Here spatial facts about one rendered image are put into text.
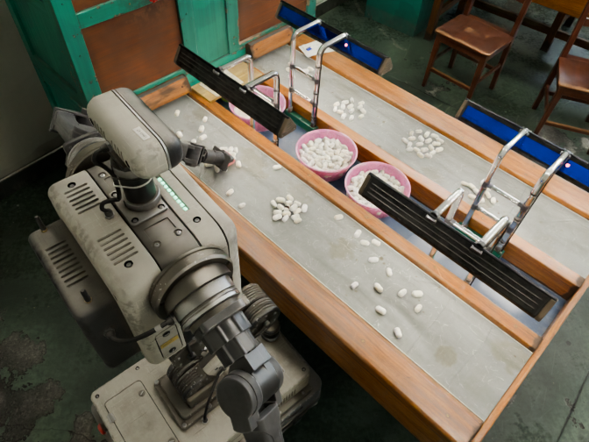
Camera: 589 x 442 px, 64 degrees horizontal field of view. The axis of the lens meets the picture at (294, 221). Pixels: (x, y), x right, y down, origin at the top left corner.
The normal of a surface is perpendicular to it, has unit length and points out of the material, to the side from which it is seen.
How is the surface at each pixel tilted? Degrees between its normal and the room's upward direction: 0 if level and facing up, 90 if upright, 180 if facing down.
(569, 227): 0
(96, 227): 0
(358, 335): 0
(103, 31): 90
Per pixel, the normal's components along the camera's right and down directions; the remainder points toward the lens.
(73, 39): 0.71, 0.57
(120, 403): 0.04, -0.63
